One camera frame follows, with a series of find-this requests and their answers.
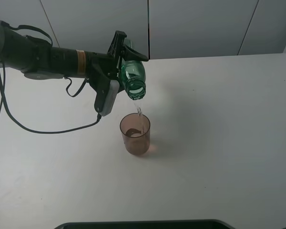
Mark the green transparent water bottle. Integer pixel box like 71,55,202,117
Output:
119,38,146,100

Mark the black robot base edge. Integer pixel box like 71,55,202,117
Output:
56,219,233,229

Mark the black camera cable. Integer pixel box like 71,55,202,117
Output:
0,23,102,144

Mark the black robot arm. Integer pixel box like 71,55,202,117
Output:
0,21,148,90

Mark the pink transparent plastic cup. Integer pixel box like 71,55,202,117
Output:
120,113,151,156

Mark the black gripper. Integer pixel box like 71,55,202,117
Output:
85,31,148,95

